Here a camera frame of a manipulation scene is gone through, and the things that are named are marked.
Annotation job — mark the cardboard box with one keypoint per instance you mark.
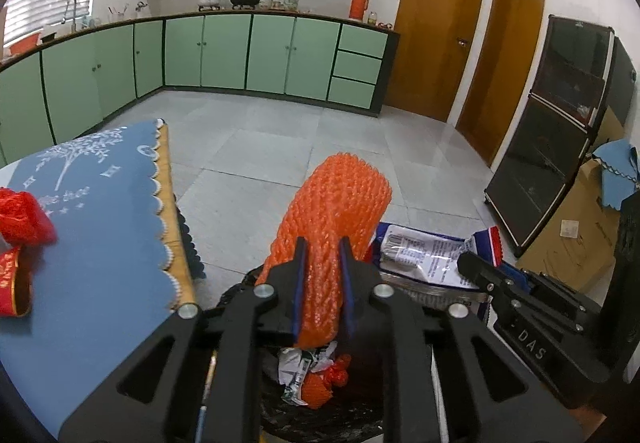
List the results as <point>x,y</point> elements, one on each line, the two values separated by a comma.
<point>575,233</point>

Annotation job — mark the table with yellow edge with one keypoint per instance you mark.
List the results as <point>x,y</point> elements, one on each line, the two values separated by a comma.
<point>175,233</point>

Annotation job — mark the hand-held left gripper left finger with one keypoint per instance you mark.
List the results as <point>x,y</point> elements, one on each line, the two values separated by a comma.
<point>295,293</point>

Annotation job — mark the steel sink faucet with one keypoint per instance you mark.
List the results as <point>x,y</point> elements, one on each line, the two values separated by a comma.
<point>75,15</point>

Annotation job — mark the red gold printed wrapper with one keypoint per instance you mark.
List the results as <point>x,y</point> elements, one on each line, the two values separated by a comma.
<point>12,280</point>

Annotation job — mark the black glass cabinet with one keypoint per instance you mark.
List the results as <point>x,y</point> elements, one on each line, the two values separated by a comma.
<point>545,158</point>

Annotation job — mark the large orange foam net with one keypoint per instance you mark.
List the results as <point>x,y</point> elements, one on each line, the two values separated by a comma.
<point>340,203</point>

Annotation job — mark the purple silver snack wrapper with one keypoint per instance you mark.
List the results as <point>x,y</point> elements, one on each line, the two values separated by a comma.
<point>430,258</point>

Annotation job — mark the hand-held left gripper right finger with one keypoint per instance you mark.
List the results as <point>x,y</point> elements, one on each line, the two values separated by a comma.
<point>350,295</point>

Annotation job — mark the small steel kettle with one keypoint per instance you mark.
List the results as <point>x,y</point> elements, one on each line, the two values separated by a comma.
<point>141,8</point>

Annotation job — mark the blue printed tablecloth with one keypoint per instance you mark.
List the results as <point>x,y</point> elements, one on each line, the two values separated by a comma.
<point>100,248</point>

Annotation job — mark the small glass jar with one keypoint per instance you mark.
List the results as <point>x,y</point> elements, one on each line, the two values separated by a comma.
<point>372,18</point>

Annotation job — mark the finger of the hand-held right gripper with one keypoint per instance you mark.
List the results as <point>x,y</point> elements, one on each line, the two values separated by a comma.
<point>480,268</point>
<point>550,288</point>

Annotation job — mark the trash bin with black bag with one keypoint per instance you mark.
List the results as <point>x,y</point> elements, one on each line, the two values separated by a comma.
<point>360,403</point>

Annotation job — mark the green base cabinets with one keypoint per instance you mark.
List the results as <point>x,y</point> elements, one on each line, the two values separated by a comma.
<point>220,53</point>

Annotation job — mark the red thermos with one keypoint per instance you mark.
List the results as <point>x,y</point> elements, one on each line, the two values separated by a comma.
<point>359,5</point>

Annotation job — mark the utensil holder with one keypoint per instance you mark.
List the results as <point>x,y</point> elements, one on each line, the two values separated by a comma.
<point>118,15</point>

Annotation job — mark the red basin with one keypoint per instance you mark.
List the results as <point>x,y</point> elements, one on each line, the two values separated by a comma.
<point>25,43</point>

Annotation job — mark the blue cloth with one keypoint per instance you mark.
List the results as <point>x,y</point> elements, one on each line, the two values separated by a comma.
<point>620,168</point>

